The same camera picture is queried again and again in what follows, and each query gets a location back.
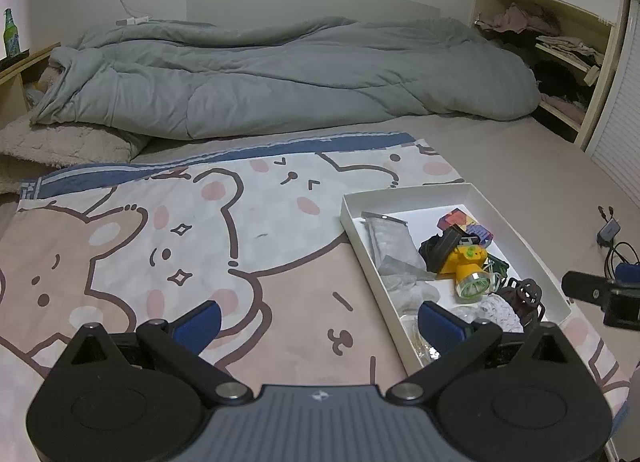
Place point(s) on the beige fluffy pillow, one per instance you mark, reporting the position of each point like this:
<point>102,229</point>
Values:
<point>65,147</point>

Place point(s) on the bear printed blanket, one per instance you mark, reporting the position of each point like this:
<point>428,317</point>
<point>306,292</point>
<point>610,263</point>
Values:
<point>175,242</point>

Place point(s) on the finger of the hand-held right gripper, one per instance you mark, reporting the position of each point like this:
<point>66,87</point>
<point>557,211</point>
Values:
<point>628,273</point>
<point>585,287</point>

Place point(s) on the grey duvet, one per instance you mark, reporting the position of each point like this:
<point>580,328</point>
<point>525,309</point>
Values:
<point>275,82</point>

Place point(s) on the yellow headlamp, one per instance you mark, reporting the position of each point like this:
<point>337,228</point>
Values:
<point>465,267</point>

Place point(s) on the green glass bottle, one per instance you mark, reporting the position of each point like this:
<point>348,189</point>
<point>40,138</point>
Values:
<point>11,37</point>

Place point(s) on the black flat device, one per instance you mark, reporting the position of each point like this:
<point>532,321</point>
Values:
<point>15,61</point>

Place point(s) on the beige folded clothes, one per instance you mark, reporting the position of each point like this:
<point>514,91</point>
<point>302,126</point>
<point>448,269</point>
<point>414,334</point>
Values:
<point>570,47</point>

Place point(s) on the wooden bedside shelf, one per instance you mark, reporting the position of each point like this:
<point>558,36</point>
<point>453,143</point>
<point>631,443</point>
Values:
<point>20,77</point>

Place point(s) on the green clips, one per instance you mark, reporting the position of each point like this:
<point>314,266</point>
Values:
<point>497,267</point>

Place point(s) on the white louvered door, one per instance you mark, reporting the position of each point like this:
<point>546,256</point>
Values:
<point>620,117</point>

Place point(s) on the colourful card box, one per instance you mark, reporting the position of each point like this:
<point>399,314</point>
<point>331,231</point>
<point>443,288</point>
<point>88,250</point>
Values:
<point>462,224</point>

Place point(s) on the dark clothes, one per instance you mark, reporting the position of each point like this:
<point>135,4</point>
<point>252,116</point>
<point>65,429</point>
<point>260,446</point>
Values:
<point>560,82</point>

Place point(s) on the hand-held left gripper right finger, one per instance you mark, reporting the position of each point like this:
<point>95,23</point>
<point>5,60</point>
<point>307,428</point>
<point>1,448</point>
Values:
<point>440,328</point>

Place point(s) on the wooden clothes shelf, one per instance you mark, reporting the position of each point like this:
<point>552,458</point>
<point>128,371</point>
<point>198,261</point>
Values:
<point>597,92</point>

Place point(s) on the white cardboard box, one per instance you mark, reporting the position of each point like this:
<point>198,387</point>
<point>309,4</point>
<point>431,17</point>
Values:
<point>400,193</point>

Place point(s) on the bundle of dark clips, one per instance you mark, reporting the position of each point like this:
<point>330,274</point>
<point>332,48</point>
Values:
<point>525,294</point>

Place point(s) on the pink clothes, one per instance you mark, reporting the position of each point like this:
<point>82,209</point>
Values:
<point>515,19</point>

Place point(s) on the white lace cloth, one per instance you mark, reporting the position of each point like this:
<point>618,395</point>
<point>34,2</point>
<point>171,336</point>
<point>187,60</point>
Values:
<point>500,312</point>

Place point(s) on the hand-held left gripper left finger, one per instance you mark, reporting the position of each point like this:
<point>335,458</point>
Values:
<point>197,324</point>

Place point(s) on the grey charger adapter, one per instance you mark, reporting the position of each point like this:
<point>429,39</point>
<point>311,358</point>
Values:
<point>609,232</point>

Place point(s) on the silver foil packet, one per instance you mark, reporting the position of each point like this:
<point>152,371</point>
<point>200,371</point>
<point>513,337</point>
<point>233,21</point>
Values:
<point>390,242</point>

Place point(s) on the white headboard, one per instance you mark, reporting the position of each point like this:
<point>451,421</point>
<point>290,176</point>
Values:
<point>300,2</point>

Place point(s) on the white power strip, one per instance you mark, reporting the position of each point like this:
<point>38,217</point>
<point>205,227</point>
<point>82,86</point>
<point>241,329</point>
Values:
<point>132,21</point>

